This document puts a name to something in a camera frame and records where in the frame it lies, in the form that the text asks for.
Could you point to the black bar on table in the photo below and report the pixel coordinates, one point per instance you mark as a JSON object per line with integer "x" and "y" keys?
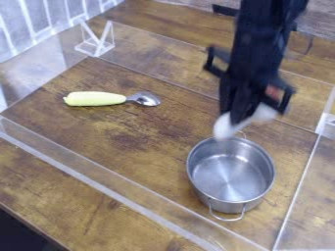
{"x": 224, "y": 10}

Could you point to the clear acrylic triangle stand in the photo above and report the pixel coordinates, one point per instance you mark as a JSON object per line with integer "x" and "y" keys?
{"x": 96, "y": 45}

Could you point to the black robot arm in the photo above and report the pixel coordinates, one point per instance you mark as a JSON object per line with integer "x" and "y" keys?
{"x": 248, "y": 68}

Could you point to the white red plush mushroom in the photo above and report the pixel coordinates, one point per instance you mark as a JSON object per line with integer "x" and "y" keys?
{"x": 226, "y": 127}

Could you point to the yellow handled metal spoon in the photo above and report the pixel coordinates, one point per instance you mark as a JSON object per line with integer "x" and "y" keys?
{"x": 97, "y": 98}

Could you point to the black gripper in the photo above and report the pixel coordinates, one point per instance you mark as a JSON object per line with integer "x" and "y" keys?
{"x": 246, "y": 70}

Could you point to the clear acrylic wall panel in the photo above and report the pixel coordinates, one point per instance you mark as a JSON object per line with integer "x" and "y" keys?
{"x": 308, "y": 227}

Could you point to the silver metal pot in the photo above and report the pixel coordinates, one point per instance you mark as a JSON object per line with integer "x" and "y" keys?
{"x": 231, "y": 173}

